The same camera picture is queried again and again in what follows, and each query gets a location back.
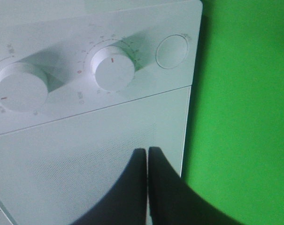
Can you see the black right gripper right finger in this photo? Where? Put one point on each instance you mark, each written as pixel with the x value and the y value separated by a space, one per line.
pixel 173 202

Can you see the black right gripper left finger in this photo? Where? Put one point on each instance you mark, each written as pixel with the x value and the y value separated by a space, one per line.
pixel 126 202

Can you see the white microwave oven body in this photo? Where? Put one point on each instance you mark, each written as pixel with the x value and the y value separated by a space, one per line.
pixel 61 37

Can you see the white upper power knob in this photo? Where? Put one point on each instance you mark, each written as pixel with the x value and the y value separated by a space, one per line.
pixel 23 87

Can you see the round door release button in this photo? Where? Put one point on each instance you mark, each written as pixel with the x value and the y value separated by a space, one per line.
pixel 172 51

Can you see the white timer knob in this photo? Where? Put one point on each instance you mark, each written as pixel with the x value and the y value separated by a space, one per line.
pixel 112 68

